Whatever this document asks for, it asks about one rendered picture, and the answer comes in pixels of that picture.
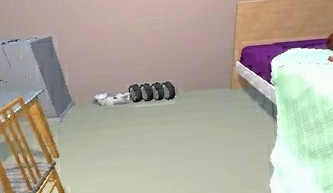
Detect wooden chair with grey seat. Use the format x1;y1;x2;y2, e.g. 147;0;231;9
0;93;71;193

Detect black dumbbell weights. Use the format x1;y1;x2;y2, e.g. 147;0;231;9
127;80;177;105

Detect grey cupboard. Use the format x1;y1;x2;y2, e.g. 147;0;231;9
0;34;75;124

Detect purple pillow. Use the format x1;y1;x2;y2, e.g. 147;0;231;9
238;37;333;86

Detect grey table with wooden legs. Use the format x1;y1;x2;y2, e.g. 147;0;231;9
0;86;61;166

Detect pale green blanket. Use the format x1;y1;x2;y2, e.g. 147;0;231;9
257;45;333;193

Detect wooden bed with headboard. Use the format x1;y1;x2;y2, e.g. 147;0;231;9
223;0;333;110

